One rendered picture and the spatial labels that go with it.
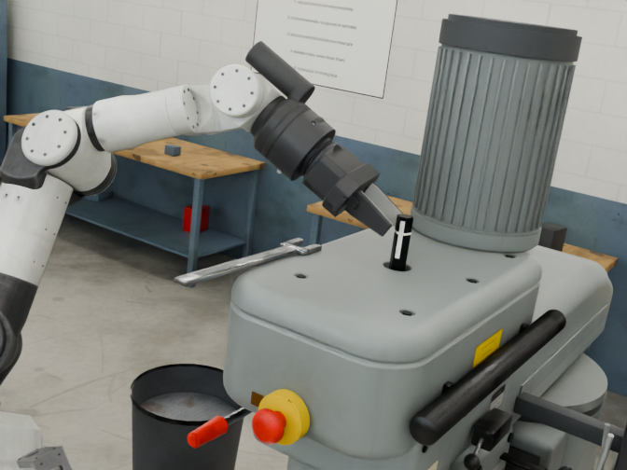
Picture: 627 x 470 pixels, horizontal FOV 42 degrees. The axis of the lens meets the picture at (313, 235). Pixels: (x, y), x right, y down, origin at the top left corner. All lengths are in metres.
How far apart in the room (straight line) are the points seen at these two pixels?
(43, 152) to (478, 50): 0.60
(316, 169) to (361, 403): 0.31
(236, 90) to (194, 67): 5.82
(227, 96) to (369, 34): 4.88
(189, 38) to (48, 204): 5.80
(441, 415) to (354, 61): 5.15
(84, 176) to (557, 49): 0.66
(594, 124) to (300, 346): 4.50
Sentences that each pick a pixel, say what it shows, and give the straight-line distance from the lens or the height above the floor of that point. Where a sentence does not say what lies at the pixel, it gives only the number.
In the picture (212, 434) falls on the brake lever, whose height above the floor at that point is 1.70.
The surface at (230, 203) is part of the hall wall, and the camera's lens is 6.72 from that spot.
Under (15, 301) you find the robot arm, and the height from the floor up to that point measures 1.79.
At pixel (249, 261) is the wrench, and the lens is 0.99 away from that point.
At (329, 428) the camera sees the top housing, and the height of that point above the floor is 1.76.
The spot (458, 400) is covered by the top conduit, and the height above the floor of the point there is 1.80.
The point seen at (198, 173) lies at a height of 0.87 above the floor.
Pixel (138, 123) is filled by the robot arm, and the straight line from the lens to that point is 1.12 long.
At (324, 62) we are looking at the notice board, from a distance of 6.10.
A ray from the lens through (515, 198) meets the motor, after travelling 1.19.
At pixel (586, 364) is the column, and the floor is 1.56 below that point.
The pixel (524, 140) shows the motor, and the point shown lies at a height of 2.06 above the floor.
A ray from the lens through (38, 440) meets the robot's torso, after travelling 1.14.
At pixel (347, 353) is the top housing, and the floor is 1.86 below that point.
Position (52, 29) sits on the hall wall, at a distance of 8.11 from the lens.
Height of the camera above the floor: 2.22
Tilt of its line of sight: 17 degrees down
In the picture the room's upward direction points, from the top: 7 degrees clockwise
